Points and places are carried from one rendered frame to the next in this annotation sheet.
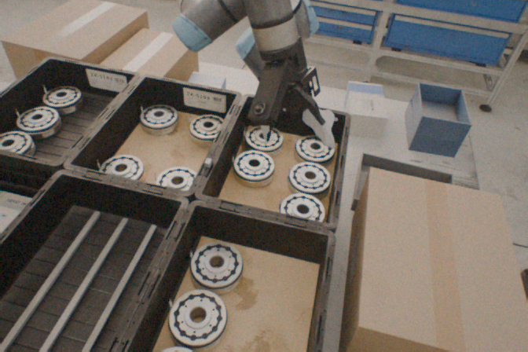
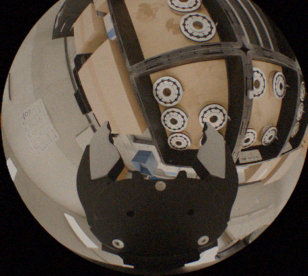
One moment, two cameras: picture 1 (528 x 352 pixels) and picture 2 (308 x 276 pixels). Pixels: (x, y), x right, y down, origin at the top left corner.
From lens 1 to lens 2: 0.69 m
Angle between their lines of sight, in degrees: 38
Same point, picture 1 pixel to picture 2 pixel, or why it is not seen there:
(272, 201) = (192, 95)
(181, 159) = (256, 109)
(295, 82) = (110, 248)
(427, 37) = not seen: hidden behind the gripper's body
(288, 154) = (194, 135)
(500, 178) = not seen: hidden behind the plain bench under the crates
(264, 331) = (153, 18)
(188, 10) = not seen: outside the picture
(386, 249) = (113, 84)
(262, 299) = (163, 28)
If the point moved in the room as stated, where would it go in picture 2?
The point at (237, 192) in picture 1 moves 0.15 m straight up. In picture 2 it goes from (217, 94) to (234, 114)
